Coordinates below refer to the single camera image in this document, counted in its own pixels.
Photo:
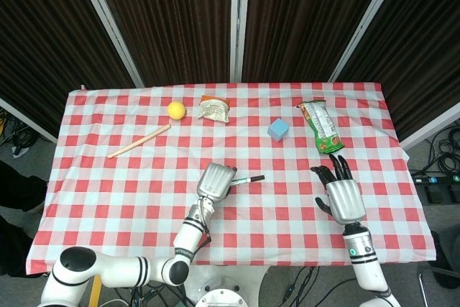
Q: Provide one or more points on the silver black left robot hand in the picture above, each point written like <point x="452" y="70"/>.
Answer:
<point x="215" y="181"/>

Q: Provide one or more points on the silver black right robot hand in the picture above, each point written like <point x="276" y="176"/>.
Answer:
<point x="345" y="201"/>

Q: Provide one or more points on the white green marker body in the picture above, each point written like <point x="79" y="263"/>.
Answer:
<point x="241" y="180"/>

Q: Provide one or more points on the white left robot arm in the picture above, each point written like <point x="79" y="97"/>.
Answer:
<point x="118" y="267"/>

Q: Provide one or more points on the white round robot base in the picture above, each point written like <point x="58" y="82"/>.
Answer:
<point x="226" y="289"/>

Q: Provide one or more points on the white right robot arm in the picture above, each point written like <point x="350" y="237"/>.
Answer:
<point x="363" y="260"/>

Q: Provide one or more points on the crumpled white orange snack wrapper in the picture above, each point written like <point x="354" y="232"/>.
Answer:
<point x="213" y="111"/>

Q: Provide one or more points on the red white checkered tablecloth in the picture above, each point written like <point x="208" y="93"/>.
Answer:
<point x="143" y="195"/>

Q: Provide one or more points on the green snack bag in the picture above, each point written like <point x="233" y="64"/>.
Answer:
<point x="323" y="127"/>

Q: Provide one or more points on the yellow foam ball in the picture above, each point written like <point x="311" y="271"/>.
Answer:
<point x="176" y="110"/>

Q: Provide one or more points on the light blue foam cube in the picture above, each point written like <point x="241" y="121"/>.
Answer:
<point x="278" y="129"/>

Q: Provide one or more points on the light wooden stick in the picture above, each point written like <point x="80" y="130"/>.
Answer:
<point x="138" y="141"/>

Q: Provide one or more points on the black power strip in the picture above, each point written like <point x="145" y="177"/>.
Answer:
<point x="436" y="178"/>

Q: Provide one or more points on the black chair with metal leg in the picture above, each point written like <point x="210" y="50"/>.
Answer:
<point x="445" y="260"/>

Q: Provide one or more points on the yellow wooden board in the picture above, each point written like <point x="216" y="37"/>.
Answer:
<point x="95" y="290"/>

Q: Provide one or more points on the dark ribbed partition panel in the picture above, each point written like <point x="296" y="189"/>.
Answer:
<point x="305" y="16"/>
<point x="172" y="16"/>
<point x="43" y="34"/>
<point x="424" y="51"/>

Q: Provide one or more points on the black fabric object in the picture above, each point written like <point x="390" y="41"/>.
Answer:
<point x="19" y="188"/>

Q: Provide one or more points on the white partition base rail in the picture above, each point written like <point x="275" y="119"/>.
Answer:
<point x="28" y="121"/>
<point x="431" y="131"/>

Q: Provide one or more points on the white partition frame post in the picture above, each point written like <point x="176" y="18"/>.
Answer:
<point x="239" y="16"/>
<point x="370" y="19"/>
<point x="108" y="23"/>

